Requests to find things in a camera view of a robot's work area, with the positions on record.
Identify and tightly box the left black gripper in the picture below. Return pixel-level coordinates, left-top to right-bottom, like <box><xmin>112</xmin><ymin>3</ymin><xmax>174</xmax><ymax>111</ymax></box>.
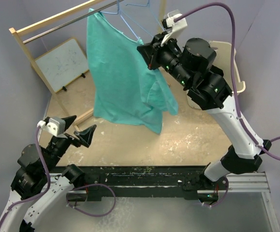
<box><xmin>44</xmin><ymin>114</ymin><xmax>96</xmax><ymax>171</ymax></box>

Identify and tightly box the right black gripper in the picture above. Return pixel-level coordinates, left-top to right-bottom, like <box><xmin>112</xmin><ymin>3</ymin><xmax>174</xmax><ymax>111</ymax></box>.
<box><xmin>138</xmin><ymin>30</ymin><xmax>193</xmax><ymax>88</ymax></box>

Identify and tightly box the teal t shirt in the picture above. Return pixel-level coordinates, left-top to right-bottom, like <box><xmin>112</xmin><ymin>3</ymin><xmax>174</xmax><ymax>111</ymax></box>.
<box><xmin>87</xmin><ymin>13</ymin><xmax>178</xmax><ymax>134</ymax></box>

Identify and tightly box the blue wire hanger of black shirt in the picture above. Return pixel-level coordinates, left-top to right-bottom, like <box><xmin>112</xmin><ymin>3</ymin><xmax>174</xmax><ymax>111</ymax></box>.
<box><xmin>124</xmin><ymin>0</ymin><xmax>164</xmax><ymax>33</ymax></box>

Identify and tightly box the blue wire hanger of teal shirt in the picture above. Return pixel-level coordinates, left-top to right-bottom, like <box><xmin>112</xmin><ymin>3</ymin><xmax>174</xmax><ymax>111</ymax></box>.
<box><xmin>87</xmin><ymin>1</ymin><xmax>144</xmax><ymax>45</ymax></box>

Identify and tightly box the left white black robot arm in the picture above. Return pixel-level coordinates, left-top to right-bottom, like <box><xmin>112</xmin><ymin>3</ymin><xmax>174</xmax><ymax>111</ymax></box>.
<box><xmin>0</xmin><ymin>116</ymin><xmax>97</xmax><ymax>232</ymax></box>

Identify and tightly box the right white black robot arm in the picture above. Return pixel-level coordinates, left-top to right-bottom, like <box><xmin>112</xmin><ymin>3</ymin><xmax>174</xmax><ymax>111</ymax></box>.
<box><xmin>137</xmin><ymin>33</ymin><xmax>272</xmax><ymax>189</ymax></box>

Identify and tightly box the cream plastic laundry basket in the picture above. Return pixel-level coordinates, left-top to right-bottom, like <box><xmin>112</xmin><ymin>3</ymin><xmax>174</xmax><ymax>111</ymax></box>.
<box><xmin>185</xmin><ymin>38</ymin><xmax>246</xmax><ymax>97</ymax></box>

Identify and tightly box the wooden clothes rack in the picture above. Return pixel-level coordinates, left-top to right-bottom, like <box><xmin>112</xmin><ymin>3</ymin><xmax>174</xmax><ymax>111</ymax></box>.
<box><xmin>9</xmin><ymin>0</ymin><xmax>167</xmax><ymax>130</ymax></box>

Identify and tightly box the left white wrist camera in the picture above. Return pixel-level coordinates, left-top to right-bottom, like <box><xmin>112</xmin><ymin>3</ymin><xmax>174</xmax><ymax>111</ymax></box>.
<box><xmin>37</xmin><ymin>117</ymin><xmax>66</xmax><ymax>137</ymax></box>

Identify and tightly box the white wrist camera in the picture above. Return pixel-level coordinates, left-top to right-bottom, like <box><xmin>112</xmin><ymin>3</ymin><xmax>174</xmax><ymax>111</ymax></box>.
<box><xmin>37</xmin><ymin>117</ymin><xmax>66</xmax><ymax>137</ymax></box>
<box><xmin>161</xmin><ymin>10</ymin><xmax>188</xmax><ymax>46</ymax></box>

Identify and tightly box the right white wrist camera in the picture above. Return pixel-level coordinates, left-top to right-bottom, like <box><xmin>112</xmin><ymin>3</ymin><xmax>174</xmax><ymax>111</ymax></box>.
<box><xmin>161</xmin><ymin>10</ymin><xmax>188</xmax><ymax>46</ymax></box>

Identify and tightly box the small whiteboard wooden frame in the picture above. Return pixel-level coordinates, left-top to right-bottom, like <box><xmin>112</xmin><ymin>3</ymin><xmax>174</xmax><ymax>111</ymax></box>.
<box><xmin>35</xmin><ymin>37</ymin><xmax>88</xmax><ymax>93</ymax></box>

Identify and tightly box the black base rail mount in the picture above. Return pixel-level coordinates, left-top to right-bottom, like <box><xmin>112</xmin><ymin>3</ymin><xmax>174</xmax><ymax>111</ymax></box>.
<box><xmin>68</xmin><ymin>166</ymin><xmax>229</xmax><ymax>203</ymax></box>

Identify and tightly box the aluminium frame rail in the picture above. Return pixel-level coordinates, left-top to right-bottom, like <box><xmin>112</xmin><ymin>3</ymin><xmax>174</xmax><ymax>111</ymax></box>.
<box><xmin>13</xmin><ymin>99</ymin><xmax>280</xmax><ymax>232</ymax></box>

